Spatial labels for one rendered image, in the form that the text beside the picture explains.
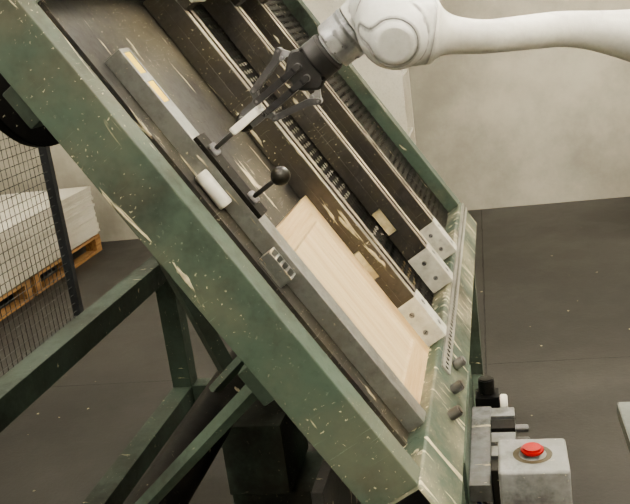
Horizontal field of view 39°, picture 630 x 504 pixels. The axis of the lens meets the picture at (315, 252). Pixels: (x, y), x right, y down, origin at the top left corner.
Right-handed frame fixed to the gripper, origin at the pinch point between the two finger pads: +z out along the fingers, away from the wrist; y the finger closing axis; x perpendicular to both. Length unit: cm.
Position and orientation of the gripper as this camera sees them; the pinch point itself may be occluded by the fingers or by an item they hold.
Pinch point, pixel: (246, 119)
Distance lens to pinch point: 166.8
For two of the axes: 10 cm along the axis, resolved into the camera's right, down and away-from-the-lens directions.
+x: 1.8, -2.8, 9.4
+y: 6.3, 7.7, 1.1
